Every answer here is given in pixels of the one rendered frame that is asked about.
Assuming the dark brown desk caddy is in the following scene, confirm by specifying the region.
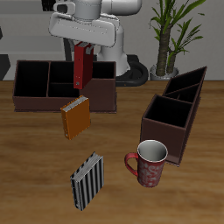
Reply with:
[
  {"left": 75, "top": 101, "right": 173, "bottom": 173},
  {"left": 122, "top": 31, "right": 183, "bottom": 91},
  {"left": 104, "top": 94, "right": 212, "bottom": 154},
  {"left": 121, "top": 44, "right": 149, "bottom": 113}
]
[
  {"left": 11, "top": 59, "right": 118, "bottom": 114},
  {"left": 139, "top": 66, "right": 208, "bottom": 167}
]

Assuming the red book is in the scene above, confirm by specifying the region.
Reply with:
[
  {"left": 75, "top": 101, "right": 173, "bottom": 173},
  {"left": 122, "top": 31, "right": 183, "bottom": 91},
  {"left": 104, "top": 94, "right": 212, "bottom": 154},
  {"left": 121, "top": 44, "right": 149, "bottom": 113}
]
[{"left": 73, "top": 41, "right": 95, "bottom": 91}]

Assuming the pot plant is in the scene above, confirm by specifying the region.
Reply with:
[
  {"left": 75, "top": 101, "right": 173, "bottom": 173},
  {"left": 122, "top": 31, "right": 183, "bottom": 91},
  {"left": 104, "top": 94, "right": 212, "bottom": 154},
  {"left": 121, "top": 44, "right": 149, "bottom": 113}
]
[{"left": 148, "top": 0, "right": 208, "bottom": 82}]

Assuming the flat black base plate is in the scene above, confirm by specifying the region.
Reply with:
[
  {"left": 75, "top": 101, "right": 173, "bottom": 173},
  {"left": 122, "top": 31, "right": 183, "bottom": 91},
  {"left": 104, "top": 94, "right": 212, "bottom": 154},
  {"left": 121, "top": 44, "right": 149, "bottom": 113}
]
[{"left": 115, "top": 53, "right": 150, "bottom": 88}]

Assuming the red patterned mug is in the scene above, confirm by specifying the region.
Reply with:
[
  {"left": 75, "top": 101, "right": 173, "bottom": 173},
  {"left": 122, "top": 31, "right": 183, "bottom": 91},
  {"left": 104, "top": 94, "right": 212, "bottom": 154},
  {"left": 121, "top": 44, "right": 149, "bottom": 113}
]
[{"left": 123, "top": 139, "right": 169, "bottom": 189}]

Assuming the black and white striped book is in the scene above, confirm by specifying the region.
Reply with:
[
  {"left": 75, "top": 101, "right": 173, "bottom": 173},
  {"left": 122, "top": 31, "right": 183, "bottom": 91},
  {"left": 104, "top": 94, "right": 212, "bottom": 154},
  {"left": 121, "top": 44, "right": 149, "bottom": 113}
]
[{"left": 69, "top": 150, "right": 105, "bottom": 212}]

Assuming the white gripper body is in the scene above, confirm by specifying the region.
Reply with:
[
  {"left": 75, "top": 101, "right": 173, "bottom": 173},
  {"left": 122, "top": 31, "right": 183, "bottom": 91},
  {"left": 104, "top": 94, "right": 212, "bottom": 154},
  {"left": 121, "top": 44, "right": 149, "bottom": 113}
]
[{"left": 48, "top": 12, "right": 121, "bottom": 48}]

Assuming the orange book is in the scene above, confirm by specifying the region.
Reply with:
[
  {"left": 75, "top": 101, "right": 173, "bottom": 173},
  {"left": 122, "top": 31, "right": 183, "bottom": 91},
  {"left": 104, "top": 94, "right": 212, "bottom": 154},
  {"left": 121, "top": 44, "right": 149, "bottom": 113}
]
[{"left": 59, "top": 94, "right": 92, "bottom": 141}]

